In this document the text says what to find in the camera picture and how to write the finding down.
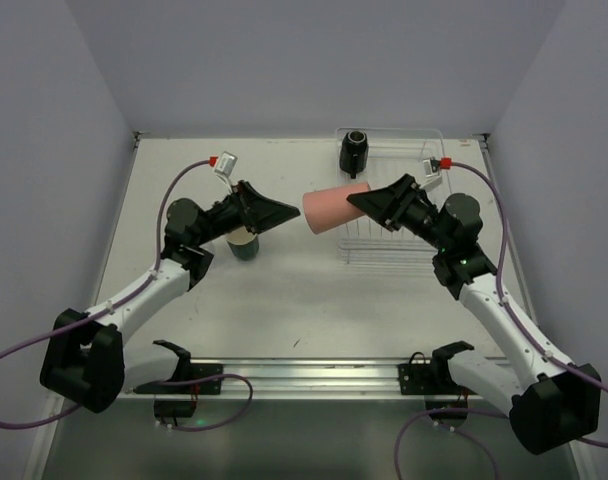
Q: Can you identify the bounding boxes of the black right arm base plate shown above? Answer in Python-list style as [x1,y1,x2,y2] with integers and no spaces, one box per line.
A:
[397,363,476,396]

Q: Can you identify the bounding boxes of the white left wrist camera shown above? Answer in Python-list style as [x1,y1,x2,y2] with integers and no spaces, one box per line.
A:
[210,152,238,191]

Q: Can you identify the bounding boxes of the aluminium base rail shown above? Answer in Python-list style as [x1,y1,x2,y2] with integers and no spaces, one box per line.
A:
[48,355,575,401]

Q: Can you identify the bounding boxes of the teal mug white inside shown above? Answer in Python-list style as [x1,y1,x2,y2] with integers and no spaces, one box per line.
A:
[226,228,259,261]

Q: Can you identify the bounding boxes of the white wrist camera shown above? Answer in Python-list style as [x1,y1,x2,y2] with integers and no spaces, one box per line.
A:
[422,157,441,179]
[210,152,238,191]

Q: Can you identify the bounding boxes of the black controller box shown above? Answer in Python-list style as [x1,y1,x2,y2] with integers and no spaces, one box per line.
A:
[153,399,197,425]
[425,400,468,427]

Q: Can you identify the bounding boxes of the black metal mug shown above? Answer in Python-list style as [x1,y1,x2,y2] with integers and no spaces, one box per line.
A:
[339,130,369,179]

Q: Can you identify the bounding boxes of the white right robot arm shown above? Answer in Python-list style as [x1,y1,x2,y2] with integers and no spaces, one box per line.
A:
[347,174,601,454]

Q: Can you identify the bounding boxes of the clear wire dish rack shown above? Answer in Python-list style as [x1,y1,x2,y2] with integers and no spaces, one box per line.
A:
[336,127,452,275]

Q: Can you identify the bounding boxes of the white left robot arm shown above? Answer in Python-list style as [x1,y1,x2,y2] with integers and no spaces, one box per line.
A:
[39,180,300,413]

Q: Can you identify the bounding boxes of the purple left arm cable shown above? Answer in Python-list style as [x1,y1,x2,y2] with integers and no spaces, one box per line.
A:
[0,155,255,432]

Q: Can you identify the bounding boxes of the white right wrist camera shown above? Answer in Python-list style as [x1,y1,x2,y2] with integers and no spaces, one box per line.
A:
[422,157,441,179]

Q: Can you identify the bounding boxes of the left black controller box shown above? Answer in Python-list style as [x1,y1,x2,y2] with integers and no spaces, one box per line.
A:
[153,399,197,425]

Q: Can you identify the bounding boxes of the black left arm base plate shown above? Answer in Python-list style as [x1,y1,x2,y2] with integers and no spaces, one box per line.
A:
[134,363,223,395]

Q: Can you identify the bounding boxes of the pink plastic cup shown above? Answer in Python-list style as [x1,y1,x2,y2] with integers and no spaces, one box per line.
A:
[302,182,371,235]

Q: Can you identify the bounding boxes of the right black controller box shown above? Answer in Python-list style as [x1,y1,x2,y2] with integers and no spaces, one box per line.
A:
[425,400,468,427]

